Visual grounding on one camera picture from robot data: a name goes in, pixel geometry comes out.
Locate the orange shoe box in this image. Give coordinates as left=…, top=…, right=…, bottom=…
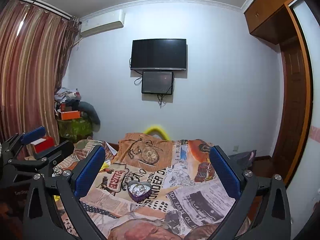
left=58, top=110, right=81, bottom=120

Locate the red box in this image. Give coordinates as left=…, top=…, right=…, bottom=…
left=31, top=136, right=55, bottom=154

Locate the brown wooden door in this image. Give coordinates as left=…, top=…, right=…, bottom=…
left=272, top=4, right=313, bottom=186

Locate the green patterned box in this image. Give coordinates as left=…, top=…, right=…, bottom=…
left=57, top=118, right=93, bottom=142

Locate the purple heart-shaped tin box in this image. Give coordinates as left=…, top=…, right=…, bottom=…
left=127, top=180, right=152, bottom=203

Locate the white air conditioner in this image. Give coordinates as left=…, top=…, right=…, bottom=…
left=81, top=9, right=125, bottom=37

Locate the newspaper print bedspread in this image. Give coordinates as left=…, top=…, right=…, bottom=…
left=54, top=133, right=235, bottom=239

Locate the black wall-mounted television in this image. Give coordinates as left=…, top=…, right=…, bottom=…
left=130, top=38, right=187, bottom=71

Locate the dark pillow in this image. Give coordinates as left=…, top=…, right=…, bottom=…
left=229, top=150, right=257, bottom=170

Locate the small wall-mounted monitor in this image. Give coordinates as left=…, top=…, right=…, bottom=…
left=142, top=71, right=174, bottom=95

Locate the wooden overhead cabinet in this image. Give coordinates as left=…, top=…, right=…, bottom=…
left=244, top=0, right=297, bottom=45

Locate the striped red curtain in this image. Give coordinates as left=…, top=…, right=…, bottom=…
left=1, top=0, right=79, bottom=142

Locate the yellow cloth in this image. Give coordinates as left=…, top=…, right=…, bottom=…
left=143, top=125, right=170, bottom=140

